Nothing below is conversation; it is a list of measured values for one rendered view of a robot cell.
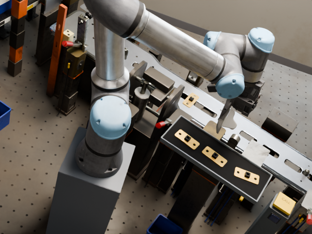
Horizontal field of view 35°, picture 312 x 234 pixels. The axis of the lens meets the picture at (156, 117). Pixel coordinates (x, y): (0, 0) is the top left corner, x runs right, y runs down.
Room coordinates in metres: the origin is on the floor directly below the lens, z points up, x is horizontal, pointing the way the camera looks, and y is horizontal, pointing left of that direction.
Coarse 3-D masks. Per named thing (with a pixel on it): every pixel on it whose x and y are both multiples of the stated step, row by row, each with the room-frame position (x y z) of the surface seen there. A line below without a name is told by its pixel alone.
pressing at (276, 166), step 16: (128, 48) 1.65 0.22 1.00; (128, 64) 1.56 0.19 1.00; (160, 64) 1.64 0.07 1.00; (176, 80) 1.58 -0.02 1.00; (208, 96) 1.56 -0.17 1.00; (192, 112) 1.43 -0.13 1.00; (224, 128) 1.42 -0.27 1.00; (240, 128) 1.45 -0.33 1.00; (256, 128) 1.49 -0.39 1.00; (240, 144) 1.37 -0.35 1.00; (272, 144) 1.43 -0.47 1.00; (272, 160) 1.35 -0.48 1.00; (288, 160) 1.39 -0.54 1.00; (304, 160) 1.42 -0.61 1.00; (288, 176) 1.30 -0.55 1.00; (304, 176) 1.33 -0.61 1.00; (304, 192) 1.25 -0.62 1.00
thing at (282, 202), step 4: (280, 192) 1.07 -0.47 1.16; (280, 196) 1.06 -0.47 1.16; (284, 196) 1.06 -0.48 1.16; (276, 200) 1.03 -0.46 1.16; (280, 200) 1.04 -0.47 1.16; (284, 200) 1.05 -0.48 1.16; (288, 200) 1.05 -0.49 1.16; (292, 200) 1.06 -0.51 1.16; (276, 204) 1.02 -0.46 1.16; (280, 204) 1.02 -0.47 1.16; (284, 204) 1.03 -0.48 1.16; (288, 204) 1.04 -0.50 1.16; (292, 204) 1.04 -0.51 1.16; (280, 208) 1.01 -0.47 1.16; (284, 208) 1.01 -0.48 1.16; (288, 208) 1.02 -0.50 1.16; (292, 208) 1.03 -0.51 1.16; (284, 212) 1.01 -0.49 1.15; (288, 212) 1.01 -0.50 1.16
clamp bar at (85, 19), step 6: (78, 18) 1.46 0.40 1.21; (84, 18) 1.47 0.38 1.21; (90, 18) 1.50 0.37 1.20; (78, 24) 1.45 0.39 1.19; (84, 24) 1.46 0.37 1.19; (78, 30) 1.47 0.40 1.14; (84, 30) 1.46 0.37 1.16; (78, 36) 1.48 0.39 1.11; (84, 36) 1.47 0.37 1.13; (78, 42) 1.49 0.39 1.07; (84, 42) 1.48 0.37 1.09
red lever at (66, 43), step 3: (63, 42) 1.37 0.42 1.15; (66, 42) 1.38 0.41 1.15; (69, 42) 1.40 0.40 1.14; (72, 42) 1.42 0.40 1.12; (75, 42) 1.46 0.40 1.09; (63, 45) 1.37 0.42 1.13; (66, 45) 1.37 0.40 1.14; (69, 45) 1.39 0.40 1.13; (72, 45) 1.41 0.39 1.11; (75, 45) 1.44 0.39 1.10; (78, 45) 1.46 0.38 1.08; (81, 45) 1.48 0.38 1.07
